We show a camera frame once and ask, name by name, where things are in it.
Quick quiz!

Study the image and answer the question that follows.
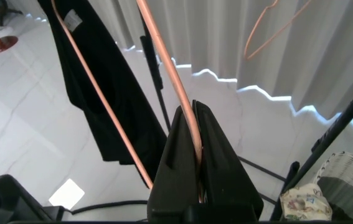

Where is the cream printed garment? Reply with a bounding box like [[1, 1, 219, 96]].
[[279, 183, 333, 222]]

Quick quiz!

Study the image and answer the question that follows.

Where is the black garment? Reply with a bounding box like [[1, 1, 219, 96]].
[[37, 0, 168, 187]]

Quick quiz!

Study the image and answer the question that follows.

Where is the white laundry basket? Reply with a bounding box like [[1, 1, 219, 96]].
[[313, 151, 353, 222]]

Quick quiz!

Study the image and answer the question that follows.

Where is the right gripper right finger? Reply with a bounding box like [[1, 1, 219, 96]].
[[192, 100, 264, 222]]

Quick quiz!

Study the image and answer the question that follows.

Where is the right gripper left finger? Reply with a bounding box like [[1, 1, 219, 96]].
[[147, 105, 202, 222]]

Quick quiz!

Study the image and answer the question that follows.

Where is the pink clothes hanger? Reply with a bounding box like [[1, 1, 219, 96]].
[[50, 0, 207, 203], [243, 0, 313, 60]]

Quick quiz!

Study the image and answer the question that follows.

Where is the black clothes rack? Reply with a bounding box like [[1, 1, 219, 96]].
[[138, 12, 353, 222]]

